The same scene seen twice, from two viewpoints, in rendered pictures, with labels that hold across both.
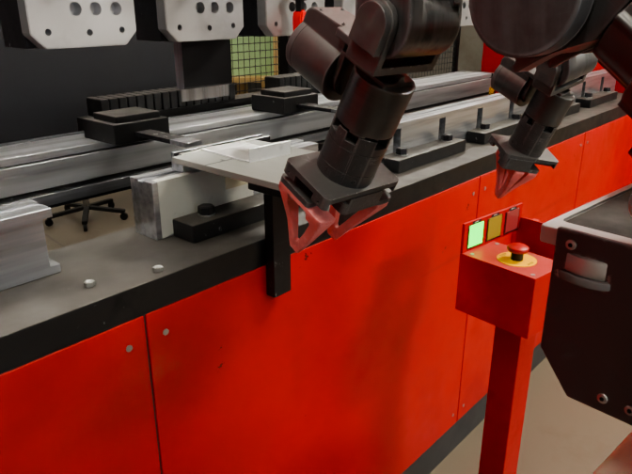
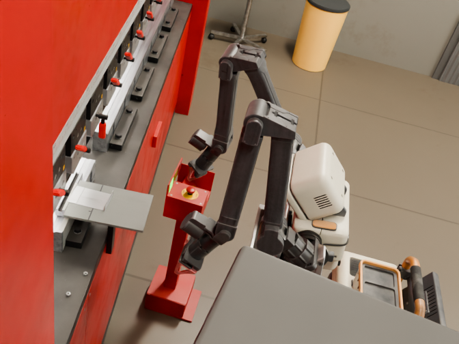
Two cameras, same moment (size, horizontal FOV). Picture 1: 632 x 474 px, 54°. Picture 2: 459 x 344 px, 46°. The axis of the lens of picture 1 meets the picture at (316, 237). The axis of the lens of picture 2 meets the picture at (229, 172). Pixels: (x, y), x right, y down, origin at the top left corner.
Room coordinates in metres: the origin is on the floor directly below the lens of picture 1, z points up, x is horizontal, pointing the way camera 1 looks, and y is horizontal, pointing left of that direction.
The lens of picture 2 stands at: (-0.23, 0.75, 2.30)
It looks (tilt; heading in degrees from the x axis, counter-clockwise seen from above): 38 degrees down; 315
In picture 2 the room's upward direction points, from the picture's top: 14 degrees clockwise
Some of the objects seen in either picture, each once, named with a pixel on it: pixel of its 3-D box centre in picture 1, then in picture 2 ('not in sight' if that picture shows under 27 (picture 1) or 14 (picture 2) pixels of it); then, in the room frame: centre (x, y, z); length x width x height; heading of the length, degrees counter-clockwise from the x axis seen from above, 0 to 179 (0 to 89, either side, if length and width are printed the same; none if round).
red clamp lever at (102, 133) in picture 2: (297, 20); (100, 125); (1.12, 0.03, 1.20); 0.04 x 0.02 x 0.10; 49
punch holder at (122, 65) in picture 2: not in sight; (115, 52); (1.48, -0.20, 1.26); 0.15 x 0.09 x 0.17; 139
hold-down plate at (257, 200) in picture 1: (251, 209); (86, 214); (1.04, 0.11, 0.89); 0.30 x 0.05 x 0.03; 139
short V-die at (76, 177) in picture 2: (223, 151); (69, 192); (1.07, 0.16, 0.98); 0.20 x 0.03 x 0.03; 139
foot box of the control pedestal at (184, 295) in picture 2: not in sight; (175, 293); (1.09, -0.42, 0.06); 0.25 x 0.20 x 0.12; 41
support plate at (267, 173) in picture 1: (270, 163); (110, 205); (0.95, 0.07, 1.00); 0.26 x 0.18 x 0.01; 49
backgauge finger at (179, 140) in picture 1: (149, 129); not in sight; (1.15, 0.31, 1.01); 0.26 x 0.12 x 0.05; 49
